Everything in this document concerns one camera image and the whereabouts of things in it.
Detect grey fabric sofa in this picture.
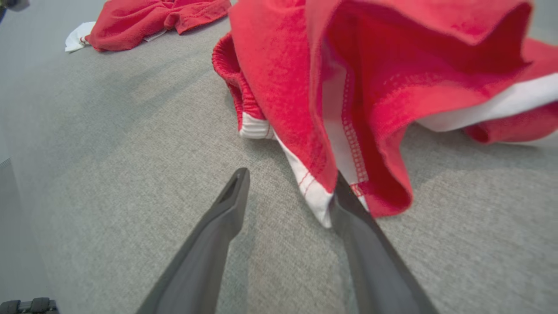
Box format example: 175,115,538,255
0,0,558,314

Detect red basketball jersey white sleeves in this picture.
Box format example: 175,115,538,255
212,0,558,229

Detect red garment with white trim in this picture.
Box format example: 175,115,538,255
65,0,231,53

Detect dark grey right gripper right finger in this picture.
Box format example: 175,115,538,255
329,170,439,314

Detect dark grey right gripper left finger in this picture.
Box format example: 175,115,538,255
136,167,251,314

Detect black segmented cable chain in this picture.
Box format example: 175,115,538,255
0,298,59,314

